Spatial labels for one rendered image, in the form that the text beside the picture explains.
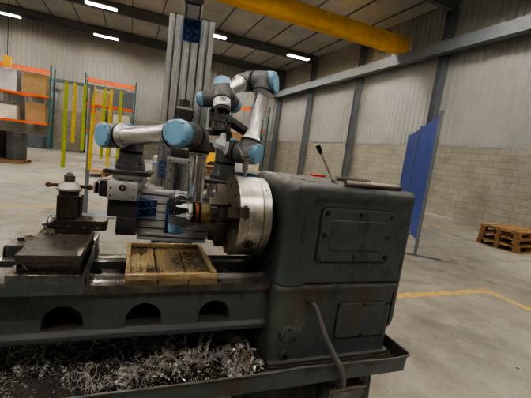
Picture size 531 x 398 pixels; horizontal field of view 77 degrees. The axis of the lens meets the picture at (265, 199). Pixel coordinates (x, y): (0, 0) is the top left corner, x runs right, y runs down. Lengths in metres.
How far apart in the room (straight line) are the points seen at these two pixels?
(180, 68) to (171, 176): 0.61
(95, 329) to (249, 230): 0.59
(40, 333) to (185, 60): 1.48
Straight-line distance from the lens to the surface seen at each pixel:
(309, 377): 1.40
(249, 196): 1.21
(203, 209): 1.27
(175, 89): 2.05
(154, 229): 1.89
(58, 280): 1.14
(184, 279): 1.19
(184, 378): 1.27
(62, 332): 1.28
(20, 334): 1.30
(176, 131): 1.48
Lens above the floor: 1.33
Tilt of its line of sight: 8 degrees down
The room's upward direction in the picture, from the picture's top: 7 degrees clockwise
